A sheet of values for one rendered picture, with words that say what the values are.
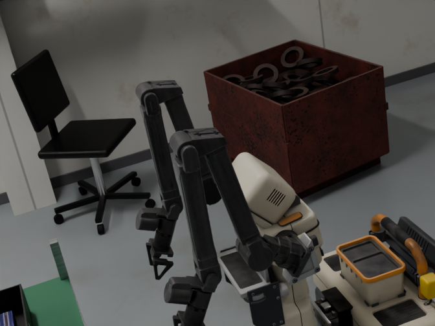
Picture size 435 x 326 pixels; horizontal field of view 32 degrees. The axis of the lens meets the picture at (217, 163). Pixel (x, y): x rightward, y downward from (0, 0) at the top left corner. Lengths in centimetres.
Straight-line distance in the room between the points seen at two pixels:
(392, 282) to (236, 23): 343
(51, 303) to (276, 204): 87
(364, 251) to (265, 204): 57
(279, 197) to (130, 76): 341
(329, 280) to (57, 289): 94
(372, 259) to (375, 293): 13
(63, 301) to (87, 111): 302
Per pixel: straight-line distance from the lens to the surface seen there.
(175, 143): 187
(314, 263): 215
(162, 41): 546
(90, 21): 531
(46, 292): 268
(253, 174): 216
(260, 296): 228
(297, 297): 242
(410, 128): 558
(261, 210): 217
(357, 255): 260
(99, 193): 507
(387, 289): 252
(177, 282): 204
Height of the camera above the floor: 237
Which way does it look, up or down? 26 degrees down
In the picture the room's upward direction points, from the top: 11 degrees counter-clockwise
